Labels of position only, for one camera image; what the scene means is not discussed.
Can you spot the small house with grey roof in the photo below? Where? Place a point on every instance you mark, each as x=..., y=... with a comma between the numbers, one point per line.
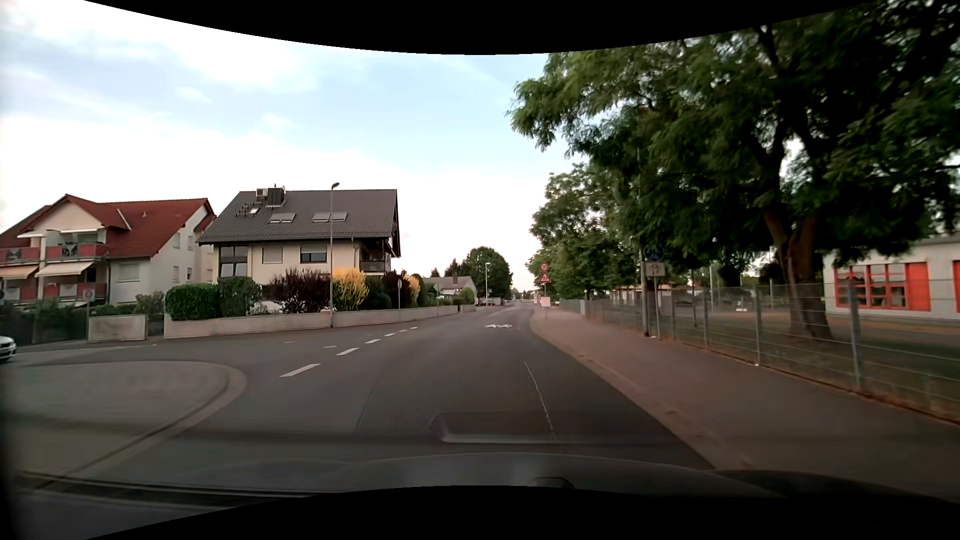
x=450, y=285

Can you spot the concrete planter box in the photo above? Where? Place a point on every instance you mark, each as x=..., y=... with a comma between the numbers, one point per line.
x=117, y=328

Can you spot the white car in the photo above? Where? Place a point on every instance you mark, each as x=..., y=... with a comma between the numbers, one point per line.
x=4, y=347

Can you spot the grey asphalt road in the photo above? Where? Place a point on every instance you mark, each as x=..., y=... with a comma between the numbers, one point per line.
x=420, y=382

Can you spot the reddish paved pavement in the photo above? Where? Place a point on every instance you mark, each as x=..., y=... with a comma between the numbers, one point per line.
x=750, y=405

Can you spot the triangular warning sign on post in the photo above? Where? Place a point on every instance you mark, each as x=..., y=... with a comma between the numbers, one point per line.
x=544, y=279

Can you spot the dark red leafy bush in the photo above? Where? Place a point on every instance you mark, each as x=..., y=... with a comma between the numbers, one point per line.
x=300, y=291

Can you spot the low concrete garden wall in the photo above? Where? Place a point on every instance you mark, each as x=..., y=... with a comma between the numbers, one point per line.
x=300, y=322

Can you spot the white building with orange windows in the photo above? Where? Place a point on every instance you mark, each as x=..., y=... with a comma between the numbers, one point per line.
x=900, y=281

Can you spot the large leafy tree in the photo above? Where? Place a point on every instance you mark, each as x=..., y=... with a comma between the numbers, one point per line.
x=795, y=150

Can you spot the cream house with dark roof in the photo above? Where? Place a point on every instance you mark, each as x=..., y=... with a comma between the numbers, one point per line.
x=315, y=232

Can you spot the grey paved traffic island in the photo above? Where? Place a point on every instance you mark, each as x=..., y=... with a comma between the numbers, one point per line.
x=97, y=405

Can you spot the small road sign on post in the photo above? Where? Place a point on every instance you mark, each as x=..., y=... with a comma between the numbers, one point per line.
x=399, y=289

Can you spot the yellow leafy bush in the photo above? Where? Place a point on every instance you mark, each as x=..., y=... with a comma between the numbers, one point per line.
x=349, y=289

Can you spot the round dark green tree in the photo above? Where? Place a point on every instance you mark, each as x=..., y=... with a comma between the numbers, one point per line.
x=487, y=271

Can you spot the white house with red roof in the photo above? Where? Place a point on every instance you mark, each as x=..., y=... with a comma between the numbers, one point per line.
x=127, y=247

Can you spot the row of trees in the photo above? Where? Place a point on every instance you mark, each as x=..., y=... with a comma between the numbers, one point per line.
x=577, y=247

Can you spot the tall grey lamp post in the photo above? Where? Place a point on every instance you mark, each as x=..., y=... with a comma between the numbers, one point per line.
x=331, y=255

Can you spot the green trimmed hedge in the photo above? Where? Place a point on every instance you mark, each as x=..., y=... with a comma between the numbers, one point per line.
x=210, y=300

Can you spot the car's own bonnet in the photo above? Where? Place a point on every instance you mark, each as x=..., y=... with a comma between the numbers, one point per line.
x=480, y=472

